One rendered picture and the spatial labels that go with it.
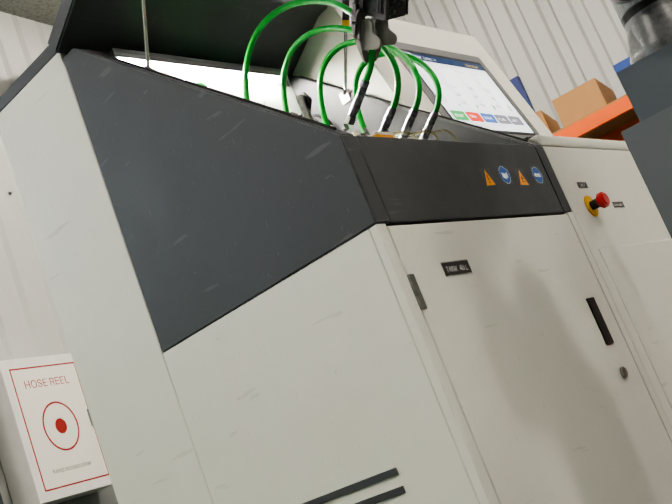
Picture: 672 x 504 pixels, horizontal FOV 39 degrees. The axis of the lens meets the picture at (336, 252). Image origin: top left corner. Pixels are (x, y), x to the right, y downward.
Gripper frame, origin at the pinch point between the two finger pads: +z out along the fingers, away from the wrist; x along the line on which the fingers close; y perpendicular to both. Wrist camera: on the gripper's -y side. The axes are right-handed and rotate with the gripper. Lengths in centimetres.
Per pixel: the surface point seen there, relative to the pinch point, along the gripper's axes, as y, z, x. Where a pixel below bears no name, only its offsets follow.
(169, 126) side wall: -15.0, 8.5, -39.7
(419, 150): 27.0, 8.7, -17.6
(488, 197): 33.4, 20.4, -3.8
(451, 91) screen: -18, 25, 57
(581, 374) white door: 58, 48, -6
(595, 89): -187, 157, 486
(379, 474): 47, 49, -52
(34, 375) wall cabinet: -349, 288, 101
